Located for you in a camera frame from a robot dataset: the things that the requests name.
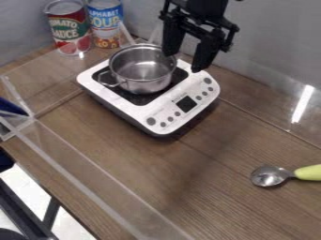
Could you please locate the white and black stove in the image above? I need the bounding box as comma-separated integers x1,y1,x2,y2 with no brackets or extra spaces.
76,59,220,137

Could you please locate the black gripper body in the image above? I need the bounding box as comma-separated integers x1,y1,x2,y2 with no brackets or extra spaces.
159,0,239,53

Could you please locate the black metal table frame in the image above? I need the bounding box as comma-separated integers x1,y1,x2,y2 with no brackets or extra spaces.
0,179,60,240

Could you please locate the tomato sauce can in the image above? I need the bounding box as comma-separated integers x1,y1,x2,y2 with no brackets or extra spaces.
44,0,90,55

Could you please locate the silver metal pot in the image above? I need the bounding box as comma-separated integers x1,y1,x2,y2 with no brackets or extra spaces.
97,43,176,95

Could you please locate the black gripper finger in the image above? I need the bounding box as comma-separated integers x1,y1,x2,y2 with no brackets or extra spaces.
191,29,225,73
161,15,185,56

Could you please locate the blue cloth object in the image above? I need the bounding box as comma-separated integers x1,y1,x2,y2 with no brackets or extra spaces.
0,97,30,173

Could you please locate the alphabet soup can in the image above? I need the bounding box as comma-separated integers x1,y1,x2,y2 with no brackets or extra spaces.
86,0,123,49

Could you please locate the clear acrylic barrier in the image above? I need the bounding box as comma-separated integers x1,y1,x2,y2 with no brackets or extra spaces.
0,74,195,240

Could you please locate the spoon with yellow handle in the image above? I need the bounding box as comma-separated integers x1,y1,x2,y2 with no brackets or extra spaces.
250,164,321,188

